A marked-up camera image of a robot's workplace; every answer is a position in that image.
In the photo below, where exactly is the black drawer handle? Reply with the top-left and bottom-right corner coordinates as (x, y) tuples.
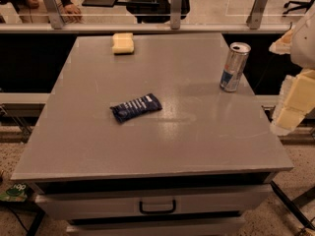
(139, 200), (177, 215)

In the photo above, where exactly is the metal glass post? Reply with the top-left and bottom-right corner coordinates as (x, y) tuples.
(43, 0), (65, 30)
(246, 0), (268, 30)
(170, 0), (182, 30)

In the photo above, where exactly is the yellow sponge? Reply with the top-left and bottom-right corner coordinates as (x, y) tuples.
(112, 32), (134, 54)

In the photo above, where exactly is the black chair at right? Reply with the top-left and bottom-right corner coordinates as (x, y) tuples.
(283, 0), (315, 16)

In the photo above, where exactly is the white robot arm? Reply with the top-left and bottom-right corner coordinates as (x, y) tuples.
(269, 5), (315, 136)

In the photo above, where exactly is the lower grey cabinet drawer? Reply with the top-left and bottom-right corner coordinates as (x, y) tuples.
(66, 217), (245, 236)

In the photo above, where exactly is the right metal glass post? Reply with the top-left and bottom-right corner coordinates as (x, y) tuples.
(246, 0), (268, 30)

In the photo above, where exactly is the silver blue redbull can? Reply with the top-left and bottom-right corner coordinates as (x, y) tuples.
(220, 42), (251, 92)

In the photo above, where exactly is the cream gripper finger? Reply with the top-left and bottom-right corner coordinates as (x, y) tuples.
(271, 69), (315, 136)
(269, 29), (293, 55)

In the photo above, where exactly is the black office chair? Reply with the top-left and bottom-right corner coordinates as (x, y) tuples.
(115, 0), (192, 25)

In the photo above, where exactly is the person sitting behind glass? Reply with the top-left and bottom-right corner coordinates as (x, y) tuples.
(1, 0), (83, 24)

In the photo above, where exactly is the middle metal glass post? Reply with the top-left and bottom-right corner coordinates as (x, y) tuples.
(170, 0), (182, 30)

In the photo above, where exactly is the left metal glass post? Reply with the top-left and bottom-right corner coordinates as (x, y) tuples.
(43, 0), (65, 30)

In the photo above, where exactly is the dark blue snack packet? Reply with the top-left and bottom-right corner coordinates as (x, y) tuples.
(110, 93), (162, 123)

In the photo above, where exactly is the grey cabinet drawer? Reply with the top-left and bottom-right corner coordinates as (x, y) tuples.
(66, 217), (245, 236)
(35, 184), (272, 220)

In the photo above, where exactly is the green packet on floor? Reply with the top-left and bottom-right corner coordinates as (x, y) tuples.
(0, 183), (29, 202)

